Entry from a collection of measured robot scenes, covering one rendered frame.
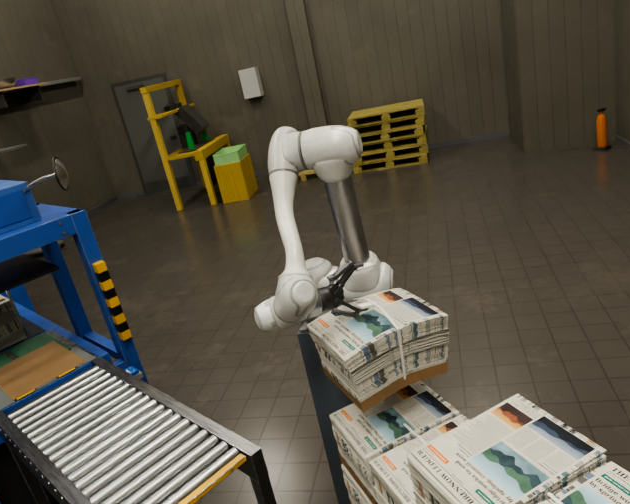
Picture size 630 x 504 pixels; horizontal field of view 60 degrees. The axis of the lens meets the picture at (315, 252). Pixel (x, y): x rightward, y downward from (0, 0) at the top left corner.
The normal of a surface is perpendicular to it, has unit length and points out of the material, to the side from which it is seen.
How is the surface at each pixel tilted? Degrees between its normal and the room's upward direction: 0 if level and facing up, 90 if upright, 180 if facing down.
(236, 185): 90
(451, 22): 90
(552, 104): 90
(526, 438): 0
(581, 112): 90
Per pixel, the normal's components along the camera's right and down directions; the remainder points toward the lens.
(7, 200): 0.71, 0.11
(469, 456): -0.18, -0.92
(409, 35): -0.18, 0.38
